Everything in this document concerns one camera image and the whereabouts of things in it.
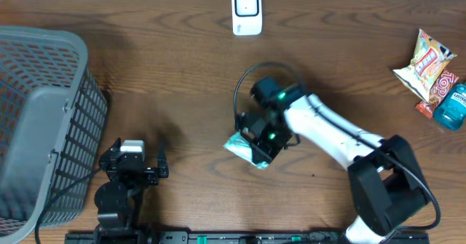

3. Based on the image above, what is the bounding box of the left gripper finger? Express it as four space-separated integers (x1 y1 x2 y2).
157 143 167 170
108 137 122 154

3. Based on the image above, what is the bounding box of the teal wet wipes pack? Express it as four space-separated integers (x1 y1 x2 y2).
224 132 269 170

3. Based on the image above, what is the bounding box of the cream snack bag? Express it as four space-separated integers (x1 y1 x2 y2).
392 29 457 102

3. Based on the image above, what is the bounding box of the blue Listerine mouthwash bottle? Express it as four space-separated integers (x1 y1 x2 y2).
433 83 466 130

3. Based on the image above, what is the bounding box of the chocolate bar wrapper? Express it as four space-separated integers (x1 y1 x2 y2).
415 69 459 119

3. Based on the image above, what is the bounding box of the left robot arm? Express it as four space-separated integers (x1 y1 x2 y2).
93 138 169 244

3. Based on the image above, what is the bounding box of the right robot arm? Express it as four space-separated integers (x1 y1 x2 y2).
240 77 430 243

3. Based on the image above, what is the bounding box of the white barcode scanner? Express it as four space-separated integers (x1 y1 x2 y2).
231 0 263 36

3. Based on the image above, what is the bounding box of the grey plastic basket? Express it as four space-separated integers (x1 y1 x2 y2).
1 26 108 243

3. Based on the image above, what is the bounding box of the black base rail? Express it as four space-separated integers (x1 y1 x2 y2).
64 229 430 244

